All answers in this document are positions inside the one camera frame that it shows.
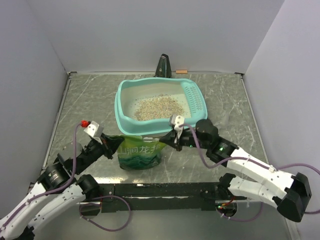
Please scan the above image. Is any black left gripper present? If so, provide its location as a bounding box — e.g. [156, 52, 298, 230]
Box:
[74, 131, 125, 174]

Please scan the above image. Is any black metronome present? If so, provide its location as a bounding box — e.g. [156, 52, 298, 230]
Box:
[154, 53, 172, 78]

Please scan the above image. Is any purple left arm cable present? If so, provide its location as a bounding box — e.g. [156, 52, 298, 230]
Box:
[0, 121, 131, 231]

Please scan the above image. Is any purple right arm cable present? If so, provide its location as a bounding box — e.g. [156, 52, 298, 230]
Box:
[181, 122, 320, 223]

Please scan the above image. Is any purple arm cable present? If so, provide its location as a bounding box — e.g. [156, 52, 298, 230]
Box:
[181, 122, 320, 223]
[0, 121, 131, 231]

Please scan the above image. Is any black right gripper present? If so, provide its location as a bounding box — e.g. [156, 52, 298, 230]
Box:
[159, 127, 210, 151]

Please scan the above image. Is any small orange block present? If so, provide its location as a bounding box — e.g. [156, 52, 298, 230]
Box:
[175, 70, 188, 74]

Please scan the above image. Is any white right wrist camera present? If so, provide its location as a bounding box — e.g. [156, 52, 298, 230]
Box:
[169, 114, 185, 140]

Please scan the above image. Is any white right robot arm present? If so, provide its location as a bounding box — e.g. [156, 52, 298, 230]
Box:
[159, 116, 312, 223]

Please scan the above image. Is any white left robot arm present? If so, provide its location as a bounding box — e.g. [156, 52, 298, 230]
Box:
[0, 134, 124, 240]

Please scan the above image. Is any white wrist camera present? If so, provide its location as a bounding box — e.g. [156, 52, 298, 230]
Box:
[80, 120, 104, 142]
[169, 114, 185, 140]

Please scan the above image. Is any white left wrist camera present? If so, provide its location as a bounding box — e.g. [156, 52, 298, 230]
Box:
[80, 120, 104, 142]

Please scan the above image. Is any cat litter pile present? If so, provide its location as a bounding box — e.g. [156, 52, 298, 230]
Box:
[134, 94, 186, 121]

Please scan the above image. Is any green litter bag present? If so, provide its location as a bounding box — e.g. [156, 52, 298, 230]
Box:
[117, 135, 167, 171]

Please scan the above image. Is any teal litter box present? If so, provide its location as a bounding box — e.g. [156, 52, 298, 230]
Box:
[114, 77, 208, 136]

